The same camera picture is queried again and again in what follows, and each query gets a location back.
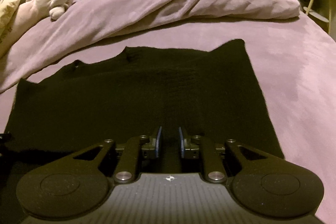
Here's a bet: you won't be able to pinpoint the black sweater with headphone logo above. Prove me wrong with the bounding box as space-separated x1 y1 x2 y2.
0 39 285 224

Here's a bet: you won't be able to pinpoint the purple bed sheet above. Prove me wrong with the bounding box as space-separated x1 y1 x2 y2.
0 9 336 224

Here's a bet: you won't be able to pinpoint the purple duvet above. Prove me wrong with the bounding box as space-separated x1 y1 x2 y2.
1 0 300 91

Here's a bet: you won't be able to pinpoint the white plush bunny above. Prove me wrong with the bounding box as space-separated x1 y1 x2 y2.
1 0 74 56

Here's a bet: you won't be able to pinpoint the cream printed pillow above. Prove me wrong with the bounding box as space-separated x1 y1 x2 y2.
0 0 21 34

